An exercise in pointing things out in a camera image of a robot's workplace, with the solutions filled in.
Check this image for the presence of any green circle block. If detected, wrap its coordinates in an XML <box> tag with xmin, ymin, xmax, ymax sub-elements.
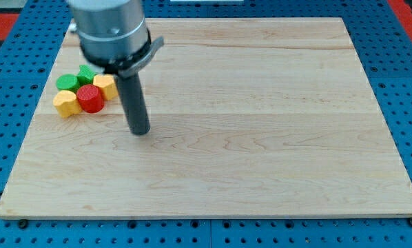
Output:
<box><xmin>56</xmin><ymin>74</ymin><xmax>80</xmax><ymax>93</ymax></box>

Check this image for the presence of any wooden board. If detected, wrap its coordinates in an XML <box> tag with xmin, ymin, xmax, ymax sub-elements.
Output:
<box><xmin>0</xmin><ymin>18</ymin><xmax>412</xmax><ymax>220</ymax></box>

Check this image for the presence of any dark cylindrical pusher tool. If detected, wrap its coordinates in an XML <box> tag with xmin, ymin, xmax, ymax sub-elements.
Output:
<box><xmin>116</xmin><ymin>74</ymin><xmax>150</xmax><ymax>136</ymax></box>

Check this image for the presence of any yellow heart block right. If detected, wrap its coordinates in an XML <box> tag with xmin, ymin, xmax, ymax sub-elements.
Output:
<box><xmin>93</xmin><ymin>74</ymin><xmax>119</xmax><ymax>101</ymax></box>

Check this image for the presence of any yellow heart block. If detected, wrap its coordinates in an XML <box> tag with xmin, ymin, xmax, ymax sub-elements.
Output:
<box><xmin>93</xmin><ymin>74</ymin><xmax>119</xmax><ymax>101</ymax></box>
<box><xmin>52</xmin><ymin>90</ymin><xmax>83</xmax><ymax>118</ymax></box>

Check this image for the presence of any red cylinder block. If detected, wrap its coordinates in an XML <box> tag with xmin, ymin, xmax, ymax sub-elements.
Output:
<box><xmin>76</xmin><ymin>84</ymin><xmax>105</xmax><ymax>113</ymax></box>

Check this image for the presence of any green star block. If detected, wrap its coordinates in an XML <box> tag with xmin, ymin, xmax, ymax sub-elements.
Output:
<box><xmin>76</xmin><ymin>65</ymin><xmax>96</xmax><ymax>86</ymax></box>

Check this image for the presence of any yellow heart block left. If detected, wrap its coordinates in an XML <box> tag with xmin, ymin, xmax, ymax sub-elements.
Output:
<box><xmin>52</xmin><ymin>90</ymin><xmax>83</xmax><ymax>118</ymax></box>

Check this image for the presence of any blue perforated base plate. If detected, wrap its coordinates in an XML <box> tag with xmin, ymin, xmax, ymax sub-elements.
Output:
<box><xmin>0</xmin><ymin>0</ymin><xmax>412</xmax><ymax>247</ymax></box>

